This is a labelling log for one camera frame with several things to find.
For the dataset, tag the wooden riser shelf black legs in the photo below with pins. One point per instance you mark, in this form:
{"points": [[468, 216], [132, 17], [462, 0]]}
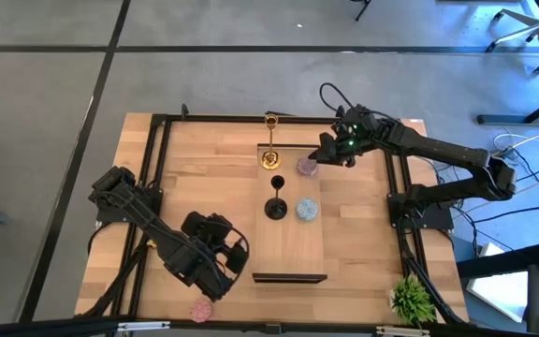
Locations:
{"points": [[288, 248]]}

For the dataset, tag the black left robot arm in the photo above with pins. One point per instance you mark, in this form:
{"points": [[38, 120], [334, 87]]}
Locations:
{"points": [[166, 243]]}

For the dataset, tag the small green potted plant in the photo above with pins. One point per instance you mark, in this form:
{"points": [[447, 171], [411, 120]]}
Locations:
{"points": [[412, 302]]}

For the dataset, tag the mauve round candle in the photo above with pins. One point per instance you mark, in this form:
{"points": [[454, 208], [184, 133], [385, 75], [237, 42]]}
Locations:
{"points": [[307, 167]]}

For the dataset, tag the white office chair base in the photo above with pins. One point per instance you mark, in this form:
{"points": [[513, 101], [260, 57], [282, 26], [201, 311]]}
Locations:
{"points": [[538, 29]]}

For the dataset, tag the light blue round candle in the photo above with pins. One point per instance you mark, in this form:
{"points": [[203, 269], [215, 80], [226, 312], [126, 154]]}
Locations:
{"points": [[307, 209]]}

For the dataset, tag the tall gold candlestick holder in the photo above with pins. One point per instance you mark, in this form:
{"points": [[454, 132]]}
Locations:
{"points": [[270, 161]]}

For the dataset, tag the black desk leg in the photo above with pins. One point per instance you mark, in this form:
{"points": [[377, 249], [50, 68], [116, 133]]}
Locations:
{"points": [[499, 120]]}

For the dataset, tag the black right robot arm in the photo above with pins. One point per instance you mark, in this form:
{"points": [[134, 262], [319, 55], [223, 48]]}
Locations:
{"points": [[438, 150]]}

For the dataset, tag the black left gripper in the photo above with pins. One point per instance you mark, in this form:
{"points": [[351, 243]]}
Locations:
{"points": [[215, 241]]}

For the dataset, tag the black candlestick holder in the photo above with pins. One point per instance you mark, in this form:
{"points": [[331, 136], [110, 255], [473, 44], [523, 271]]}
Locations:
{"points": [[276, 209]]}

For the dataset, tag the white floor box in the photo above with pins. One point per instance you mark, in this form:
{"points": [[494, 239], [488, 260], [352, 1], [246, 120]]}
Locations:
{"points": [[499, 290]]}

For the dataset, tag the black gantry frame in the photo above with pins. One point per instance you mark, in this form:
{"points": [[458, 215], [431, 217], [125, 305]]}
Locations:
{"points": [[40, 327]]}

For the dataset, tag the pink round candle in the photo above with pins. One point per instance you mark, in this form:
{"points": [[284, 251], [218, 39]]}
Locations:
{"points": [[200, 311]]}

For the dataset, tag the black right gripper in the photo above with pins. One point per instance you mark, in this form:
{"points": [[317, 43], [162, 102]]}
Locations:
{"points": [[360, 131]]}

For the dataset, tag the black aluminium table frame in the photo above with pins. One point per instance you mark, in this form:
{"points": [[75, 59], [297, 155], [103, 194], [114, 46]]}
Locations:
{"points": [[204, 119]]}

